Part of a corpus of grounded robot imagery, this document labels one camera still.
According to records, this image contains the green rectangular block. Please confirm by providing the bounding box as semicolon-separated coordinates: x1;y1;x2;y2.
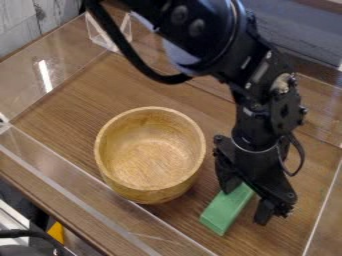
200;183;254;236

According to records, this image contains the clear acrylic corner bracket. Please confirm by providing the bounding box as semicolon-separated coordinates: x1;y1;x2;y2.
86;12;133;53

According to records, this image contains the clear acrylic front wall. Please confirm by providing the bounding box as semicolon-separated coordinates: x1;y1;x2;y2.
0;115;217;256

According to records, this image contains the black cable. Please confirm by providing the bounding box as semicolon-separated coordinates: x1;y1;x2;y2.
0;228;66;256

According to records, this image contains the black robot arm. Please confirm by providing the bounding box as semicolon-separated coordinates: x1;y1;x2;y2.
85;0;308;225

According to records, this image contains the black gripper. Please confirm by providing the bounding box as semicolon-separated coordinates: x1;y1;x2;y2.
213;135;298;226

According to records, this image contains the brown wooden bowl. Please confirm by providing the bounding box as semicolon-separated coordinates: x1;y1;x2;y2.
94;106;206;204

